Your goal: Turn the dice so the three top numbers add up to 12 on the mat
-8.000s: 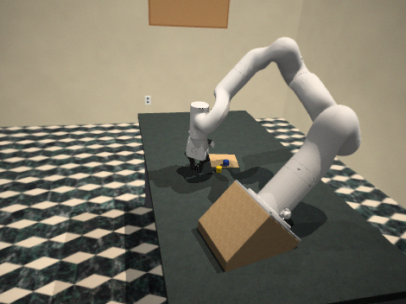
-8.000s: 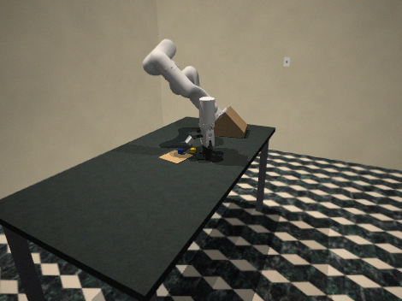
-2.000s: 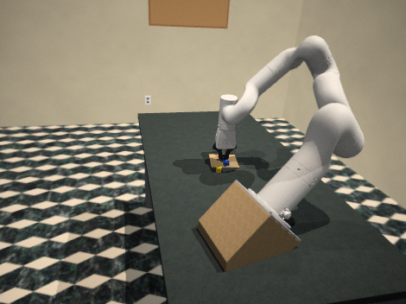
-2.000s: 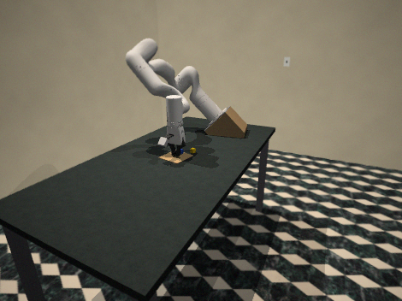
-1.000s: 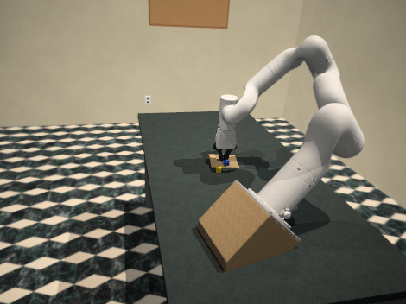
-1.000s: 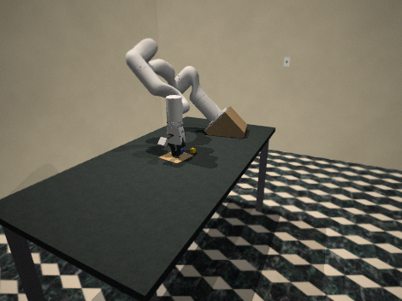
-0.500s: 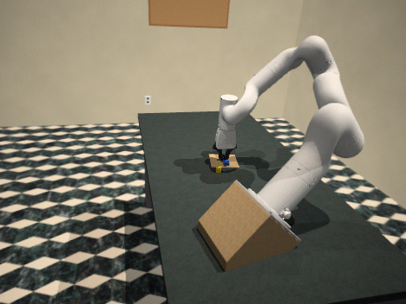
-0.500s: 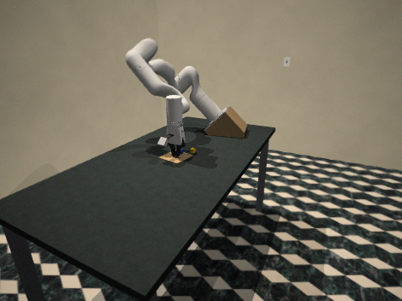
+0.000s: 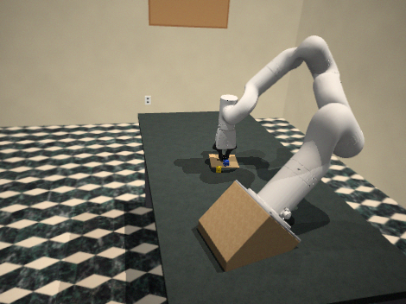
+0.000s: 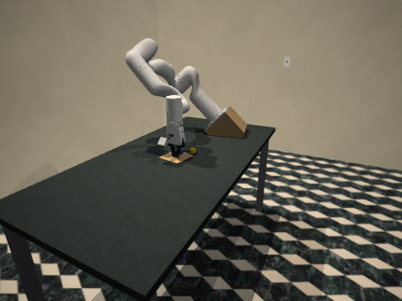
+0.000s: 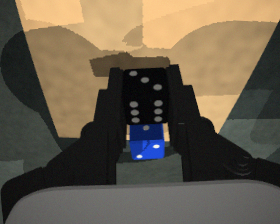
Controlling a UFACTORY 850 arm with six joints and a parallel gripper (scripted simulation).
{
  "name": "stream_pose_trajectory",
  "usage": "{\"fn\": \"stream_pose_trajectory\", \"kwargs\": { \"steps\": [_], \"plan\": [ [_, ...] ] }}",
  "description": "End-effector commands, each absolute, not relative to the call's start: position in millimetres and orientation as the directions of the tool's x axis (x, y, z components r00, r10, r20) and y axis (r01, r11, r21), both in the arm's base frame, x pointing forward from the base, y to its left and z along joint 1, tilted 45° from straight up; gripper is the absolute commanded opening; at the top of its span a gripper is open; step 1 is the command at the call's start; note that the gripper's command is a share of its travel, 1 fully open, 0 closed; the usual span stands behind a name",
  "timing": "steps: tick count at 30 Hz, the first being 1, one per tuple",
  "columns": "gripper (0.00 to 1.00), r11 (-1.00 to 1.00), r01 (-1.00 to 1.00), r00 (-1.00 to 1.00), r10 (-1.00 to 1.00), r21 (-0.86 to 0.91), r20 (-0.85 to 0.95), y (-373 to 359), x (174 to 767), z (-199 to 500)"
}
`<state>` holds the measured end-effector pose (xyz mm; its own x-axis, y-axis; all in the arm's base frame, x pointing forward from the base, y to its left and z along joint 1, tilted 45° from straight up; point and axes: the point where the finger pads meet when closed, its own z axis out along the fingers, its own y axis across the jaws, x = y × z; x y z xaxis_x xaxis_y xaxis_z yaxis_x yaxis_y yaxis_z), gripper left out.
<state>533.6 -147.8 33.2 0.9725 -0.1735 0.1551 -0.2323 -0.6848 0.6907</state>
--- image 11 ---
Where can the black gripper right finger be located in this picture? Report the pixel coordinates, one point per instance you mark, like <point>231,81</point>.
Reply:
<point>208,152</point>

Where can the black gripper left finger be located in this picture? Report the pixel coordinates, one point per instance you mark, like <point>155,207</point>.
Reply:
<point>91,160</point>

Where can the blue die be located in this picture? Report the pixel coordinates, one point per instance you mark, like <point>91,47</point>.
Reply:
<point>146,141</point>

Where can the black die with white pips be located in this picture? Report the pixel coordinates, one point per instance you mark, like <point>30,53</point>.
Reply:
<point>145,96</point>

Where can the tan flat mat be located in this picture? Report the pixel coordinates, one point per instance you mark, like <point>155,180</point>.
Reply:
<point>74,43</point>

